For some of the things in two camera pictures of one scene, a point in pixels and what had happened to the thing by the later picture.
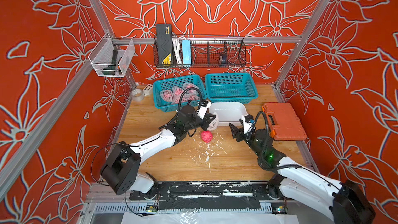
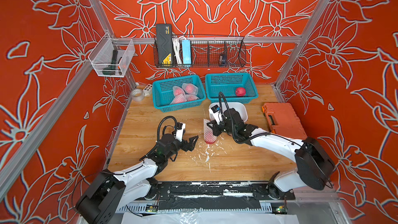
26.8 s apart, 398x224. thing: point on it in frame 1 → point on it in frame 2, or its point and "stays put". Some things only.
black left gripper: [205, 120] → [191, 147]
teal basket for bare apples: [230, 87] stays put
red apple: [207, 136] → [240, 92]
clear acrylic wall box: [111, 57] stays put
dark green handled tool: [111, 70] stays put
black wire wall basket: [205, 51] stays put
